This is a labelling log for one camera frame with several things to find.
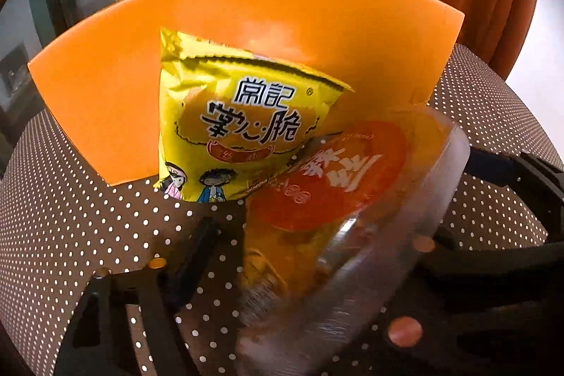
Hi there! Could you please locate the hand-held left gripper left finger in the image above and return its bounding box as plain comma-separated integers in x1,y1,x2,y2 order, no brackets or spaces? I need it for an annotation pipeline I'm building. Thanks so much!
53,217,219,376

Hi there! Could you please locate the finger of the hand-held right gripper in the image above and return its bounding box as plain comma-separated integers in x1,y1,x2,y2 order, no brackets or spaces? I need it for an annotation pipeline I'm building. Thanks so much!
467,147,564,205

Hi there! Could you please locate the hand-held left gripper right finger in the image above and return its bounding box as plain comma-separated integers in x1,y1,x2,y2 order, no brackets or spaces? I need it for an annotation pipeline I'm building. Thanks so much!
352,233,564,376

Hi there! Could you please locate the orange label clear snack packet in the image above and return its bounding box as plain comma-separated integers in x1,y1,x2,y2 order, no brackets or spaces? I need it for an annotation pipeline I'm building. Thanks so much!
235,107,471,376

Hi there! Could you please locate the brown polka dot tablecloth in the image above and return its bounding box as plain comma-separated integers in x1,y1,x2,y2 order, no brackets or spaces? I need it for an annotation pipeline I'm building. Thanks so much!
0,43,556,376

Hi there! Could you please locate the bright yellow snack packet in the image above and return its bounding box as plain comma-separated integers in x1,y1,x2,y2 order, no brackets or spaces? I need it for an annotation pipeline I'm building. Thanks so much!
153,27,355,205

